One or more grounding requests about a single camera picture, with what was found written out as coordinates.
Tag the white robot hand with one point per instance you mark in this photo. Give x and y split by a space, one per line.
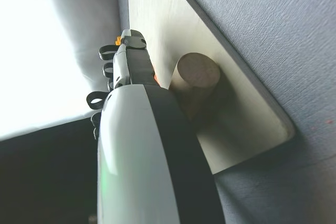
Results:
131 155

